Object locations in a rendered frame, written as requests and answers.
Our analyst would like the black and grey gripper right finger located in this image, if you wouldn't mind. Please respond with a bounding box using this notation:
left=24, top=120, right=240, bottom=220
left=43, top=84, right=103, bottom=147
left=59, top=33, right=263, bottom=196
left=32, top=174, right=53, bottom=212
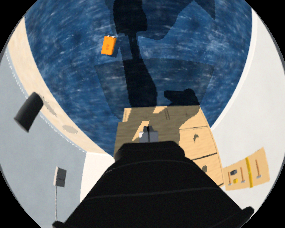
left=148, top=126, right=158, bottom=142

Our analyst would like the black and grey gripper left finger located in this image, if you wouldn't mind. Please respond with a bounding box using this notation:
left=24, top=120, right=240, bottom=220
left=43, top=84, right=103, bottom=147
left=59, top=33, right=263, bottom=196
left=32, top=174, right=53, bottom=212
left=139, top=126, right=149, bottom=143

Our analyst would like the orange rectangular block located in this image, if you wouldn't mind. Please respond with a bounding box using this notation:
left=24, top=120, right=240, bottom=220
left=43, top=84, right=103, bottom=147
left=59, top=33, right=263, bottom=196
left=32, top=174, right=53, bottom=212
left=101, top=36, right=117, bottom=55

